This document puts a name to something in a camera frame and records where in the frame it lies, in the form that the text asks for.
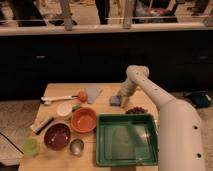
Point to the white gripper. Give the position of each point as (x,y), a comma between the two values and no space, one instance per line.
(127,89)

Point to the blue sponge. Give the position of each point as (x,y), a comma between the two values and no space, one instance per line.
(115,100)

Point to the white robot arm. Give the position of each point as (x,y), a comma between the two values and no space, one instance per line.
(180,145)

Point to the green plastic tray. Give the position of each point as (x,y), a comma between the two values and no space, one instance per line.
(126,140)

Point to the brown grape bunch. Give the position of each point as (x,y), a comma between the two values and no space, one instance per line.
(136,110)

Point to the grey blue cloth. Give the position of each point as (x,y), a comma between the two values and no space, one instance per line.
(93,93)

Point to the orange ball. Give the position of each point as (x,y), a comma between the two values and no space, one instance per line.
(82,96)

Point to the orange bowl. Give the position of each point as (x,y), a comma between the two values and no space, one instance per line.
(83,120)

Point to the green small object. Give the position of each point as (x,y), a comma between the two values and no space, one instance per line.
(76,107)

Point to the small white bowl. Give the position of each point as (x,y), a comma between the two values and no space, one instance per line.
(64,109)

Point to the small metal cup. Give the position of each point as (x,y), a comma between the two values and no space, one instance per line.
(76,147)

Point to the wooden table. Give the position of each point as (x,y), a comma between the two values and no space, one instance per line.
(49,160)

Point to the black cabinet counter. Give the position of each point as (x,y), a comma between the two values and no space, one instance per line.
(33,57)

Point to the maroon bowl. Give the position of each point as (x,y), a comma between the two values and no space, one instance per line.
(57,136)

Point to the black white scrub brush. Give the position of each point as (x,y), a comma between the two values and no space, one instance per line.
(38,127)

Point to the green plastic cup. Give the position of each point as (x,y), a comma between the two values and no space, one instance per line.
(31,147)

